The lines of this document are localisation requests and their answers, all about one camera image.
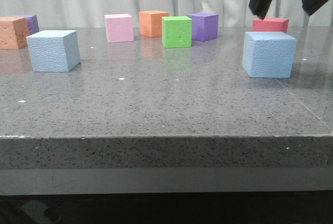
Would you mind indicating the light blue foam cube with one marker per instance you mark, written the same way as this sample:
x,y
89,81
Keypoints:
x,y
54,50
268,54

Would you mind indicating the green foam cube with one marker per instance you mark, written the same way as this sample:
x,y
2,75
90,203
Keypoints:
x,y
176,31

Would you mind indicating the purple foam cube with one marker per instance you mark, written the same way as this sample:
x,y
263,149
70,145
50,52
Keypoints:
x,y
204,26

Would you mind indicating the red foam cube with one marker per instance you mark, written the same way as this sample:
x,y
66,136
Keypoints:
x,y
270,24

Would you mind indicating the smooth orange foam cube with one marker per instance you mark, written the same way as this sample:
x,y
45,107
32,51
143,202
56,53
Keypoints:
x,y
150,22

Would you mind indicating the pink foam cube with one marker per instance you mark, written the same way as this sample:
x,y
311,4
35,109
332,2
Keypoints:
x,y
119,28

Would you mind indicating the orange dented foam cube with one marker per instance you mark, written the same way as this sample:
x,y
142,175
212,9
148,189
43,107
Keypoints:
x,y
14,32

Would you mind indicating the purple cube behind orange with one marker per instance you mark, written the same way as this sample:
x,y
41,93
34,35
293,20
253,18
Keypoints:
x,y
32,22

